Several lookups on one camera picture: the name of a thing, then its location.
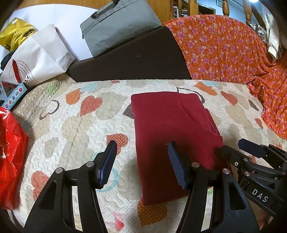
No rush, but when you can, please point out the black cushion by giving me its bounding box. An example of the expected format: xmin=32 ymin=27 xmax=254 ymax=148
xmin=67 ymin=26 xmax=191 ymax=82

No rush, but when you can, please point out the yellow plastic bag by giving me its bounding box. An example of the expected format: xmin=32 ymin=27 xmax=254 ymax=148
xmin=0 ymin=17 xmax=38 ymax=51

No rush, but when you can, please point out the blue toy box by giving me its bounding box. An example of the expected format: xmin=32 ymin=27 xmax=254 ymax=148
xmin=1 ymin=83 xmax=27 ymax=110

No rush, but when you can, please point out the white paper shopping bag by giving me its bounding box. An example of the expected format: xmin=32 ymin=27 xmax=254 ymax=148
xmin=1 ymin=24 xmax=74 ymax=88

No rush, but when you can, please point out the white crumpled cloth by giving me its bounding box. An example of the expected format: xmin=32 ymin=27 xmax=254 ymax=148
xmin=264 ymin=13 xmax=282 ymax=61

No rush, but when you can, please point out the maroon small garment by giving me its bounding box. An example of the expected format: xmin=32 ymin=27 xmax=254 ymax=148
xmin=131 ymin=92 xmax=227 ymax=205

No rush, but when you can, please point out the orange floral cloth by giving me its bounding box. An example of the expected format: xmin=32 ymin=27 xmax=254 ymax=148
xmin=165 ymin=15 xmax=287 ymax=139

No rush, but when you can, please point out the wooden bed post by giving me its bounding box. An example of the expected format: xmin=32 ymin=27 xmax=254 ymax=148
xmin=222 ymin=0 xmax=230 ymax=16

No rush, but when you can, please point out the heart pattern quilted blanket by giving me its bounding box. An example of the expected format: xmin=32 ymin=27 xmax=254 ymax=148
xmin=13 ymin=75 xmax=286 ymax=232

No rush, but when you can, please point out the red plastic bag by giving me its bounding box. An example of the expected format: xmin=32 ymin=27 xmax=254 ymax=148
xmin=1 ymin=107 xmax=29 ymax=210

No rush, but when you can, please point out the grey laptop bag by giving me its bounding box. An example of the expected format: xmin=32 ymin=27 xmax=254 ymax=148
xmin=80 ymin=1 xmax=162 ymax=57

